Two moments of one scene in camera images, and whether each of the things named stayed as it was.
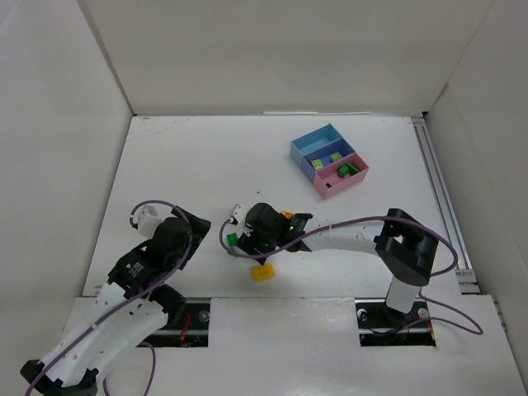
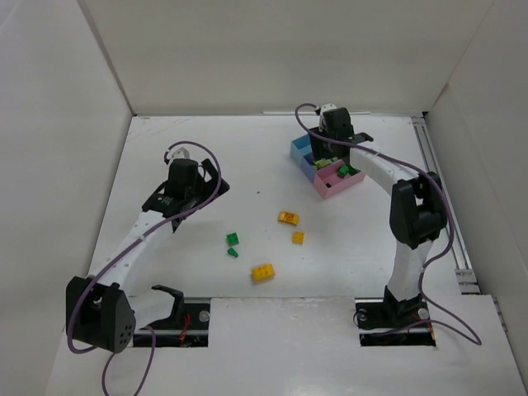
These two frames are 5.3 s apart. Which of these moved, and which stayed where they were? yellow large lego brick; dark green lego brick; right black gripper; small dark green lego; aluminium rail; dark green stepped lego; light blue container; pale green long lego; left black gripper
Moved: left black gripper; right black gripper; pale green long lego
Stayed: dark green lego brick; aluminium rail; small dark green lego; light blue container; yellow large lego brick; dark green stepped lego
